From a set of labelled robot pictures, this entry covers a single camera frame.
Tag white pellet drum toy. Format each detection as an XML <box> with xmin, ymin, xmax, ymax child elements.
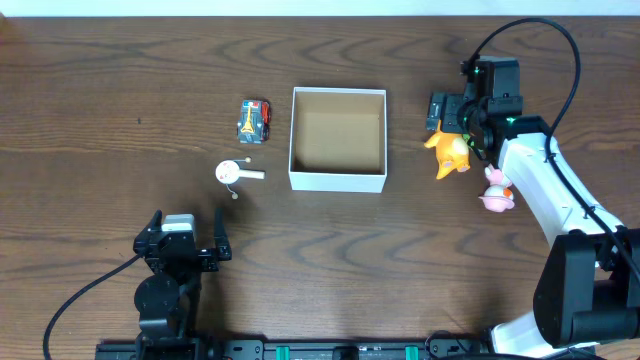
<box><xmin>215</xmin><ymin>157</ymin><xmax>266</xmax><ymax>200</ymax></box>

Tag grey toy car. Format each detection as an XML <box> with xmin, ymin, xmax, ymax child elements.
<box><xmin>237</xmin><ymin>100</ymin><xmax>271</xmax><ymax>144</ymax></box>

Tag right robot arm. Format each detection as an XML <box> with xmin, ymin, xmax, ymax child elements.
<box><xmin>425</xmin><ymin>93</ymin><xmax>639</xmax><ymax>358</ymax></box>

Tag white cardboard box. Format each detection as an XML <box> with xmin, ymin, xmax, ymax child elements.
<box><xmin>288</xmin><ymin>87</ymin><xmax>388</xmax><ymax>193</ymax></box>

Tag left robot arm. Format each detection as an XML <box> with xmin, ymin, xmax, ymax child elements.
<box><xmin>133</xmin><ymin>209</ymin><xmax>232</xmax><ymax>360</ymax></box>

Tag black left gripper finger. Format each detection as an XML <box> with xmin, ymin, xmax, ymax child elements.
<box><xmin>214</xmin><ymin>208</ymin><xmax>232</xmax><ymax>261</ymax></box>
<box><xmin>141</xmin><ymin>210</ymin><xmax>162</xmax><ymax>238</ymax></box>

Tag orange duck toy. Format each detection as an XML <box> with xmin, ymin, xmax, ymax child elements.
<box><xmin>424</xmin><ymin>121</ymin><xmax>471</xmax><ymax>180</ymax></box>

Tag pink planet figure toy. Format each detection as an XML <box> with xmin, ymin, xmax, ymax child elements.
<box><xmin>479</xmin><ymin>164</ymin><xmax>514</xmax><ymax>213</ymax></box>

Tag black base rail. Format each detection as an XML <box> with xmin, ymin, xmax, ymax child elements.
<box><xmin>95</xmin><ymin>337</ymin><xmax>514</xmax><ymax>360</ymax></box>

